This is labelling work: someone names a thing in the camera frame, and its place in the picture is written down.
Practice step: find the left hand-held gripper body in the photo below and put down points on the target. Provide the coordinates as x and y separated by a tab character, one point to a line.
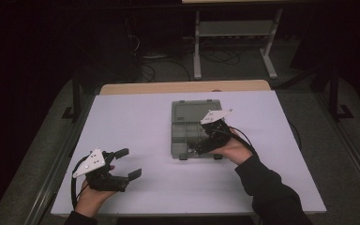
101	181

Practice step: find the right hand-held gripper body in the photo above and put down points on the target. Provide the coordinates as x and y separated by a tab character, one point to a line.
218	132

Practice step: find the silver metal nut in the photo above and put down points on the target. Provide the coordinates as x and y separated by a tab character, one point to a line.
190	151
196	153

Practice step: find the grey plastic organizer box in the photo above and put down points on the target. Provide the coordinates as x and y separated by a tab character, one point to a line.
184	115

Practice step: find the person's left hand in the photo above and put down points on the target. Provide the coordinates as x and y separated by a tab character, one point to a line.
91	200

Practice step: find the person's right hand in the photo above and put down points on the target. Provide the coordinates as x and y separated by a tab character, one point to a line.
236	150

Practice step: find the white work board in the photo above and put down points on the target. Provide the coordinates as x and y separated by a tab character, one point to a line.
137	125

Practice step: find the black metal stand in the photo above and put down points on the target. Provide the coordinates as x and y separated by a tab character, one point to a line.
334	93
76	93

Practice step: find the white metal stand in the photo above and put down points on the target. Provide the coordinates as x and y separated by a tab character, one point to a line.
236	28

